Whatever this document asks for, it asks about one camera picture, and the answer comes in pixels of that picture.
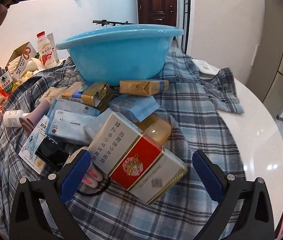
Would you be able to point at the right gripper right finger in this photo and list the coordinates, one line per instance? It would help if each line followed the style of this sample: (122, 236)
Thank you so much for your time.
(255, 220)

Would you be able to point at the blue gold cigarette box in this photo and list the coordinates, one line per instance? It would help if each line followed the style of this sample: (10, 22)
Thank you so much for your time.
(87, 93)

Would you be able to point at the Raison blue white box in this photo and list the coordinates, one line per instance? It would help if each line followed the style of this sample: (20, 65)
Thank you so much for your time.
(28, 150)

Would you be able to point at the amber soap bar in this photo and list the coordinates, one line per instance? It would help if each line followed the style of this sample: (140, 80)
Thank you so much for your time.
(156, 128)

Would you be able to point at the cream patterned box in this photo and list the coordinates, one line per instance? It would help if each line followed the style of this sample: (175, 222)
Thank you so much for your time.
(52, 94)

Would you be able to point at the beige refrigerator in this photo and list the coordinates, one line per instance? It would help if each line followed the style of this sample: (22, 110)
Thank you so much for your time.
(266, 78)

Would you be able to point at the black folding e-bike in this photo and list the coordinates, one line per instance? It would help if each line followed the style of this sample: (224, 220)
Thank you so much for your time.
(106, 23)

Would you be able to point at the blue plastic basin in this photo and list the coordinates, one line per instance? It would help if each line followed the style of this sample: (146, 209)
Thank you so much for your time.
(125, 52)

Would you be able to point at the white lotion bottle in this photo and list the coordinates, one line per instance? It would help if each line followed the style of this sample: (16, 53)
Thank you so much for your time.
(11, 119)

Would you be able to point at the light blue tissue pack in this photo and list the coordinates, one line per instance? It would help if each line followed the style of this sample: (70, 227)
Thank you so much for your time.
(135, 108)

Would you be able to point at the white paper with QR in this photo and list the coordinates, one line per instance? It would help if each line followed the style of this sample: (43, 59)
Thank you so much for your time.
(205, 68)

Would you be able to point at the gold wrapped packet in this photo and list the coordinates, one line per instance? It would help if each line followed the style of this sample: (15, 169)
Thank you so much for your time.
(143, 87)

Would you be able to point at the strawberry milk bottle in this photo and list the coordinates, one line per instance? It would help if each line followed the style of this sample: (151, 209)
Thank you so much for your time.
(47, 50)

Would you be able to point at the blue plaid cloth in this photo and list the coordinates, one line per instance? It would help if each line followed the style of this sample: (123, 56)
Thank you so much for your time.
(189, 105)

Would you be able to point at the dark wooden door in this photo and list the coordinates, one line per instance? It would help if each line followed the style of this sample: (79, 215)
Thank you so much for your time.
(163, 12)

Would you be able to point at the green white paper cup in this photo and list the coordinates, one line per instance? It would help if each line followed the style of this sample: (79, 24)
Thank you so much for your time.
(6, 80)

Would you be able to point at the red white cigarette carton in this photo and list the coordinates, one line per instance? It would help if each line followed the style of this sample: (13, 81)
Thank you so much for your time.
(134, 160)

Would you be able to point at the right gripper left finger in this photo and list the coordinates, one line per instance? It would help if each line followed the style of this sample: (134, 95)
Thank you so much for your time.
(27, 219)

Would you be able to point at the grey clear small box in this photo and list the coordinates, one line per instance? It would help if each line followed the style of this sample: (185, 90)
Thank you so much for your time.
(93, 128)

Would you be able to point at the pink rolled mat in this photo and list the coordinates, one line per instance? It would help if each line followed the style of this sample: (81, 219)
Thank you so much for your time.
(29, 121)

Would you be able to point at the black small box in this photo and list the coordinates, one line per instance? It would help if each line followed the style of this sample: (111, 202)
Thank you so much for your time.
(50, 152)

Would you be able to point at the open cardboard box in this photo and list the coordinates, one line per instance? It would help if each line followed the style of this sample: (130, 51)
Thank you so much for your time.
(19, 60)

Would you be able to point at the light blue wipes pack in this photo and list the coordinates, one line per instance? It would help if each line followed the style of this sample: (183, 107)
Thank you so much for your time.
(67, 120)

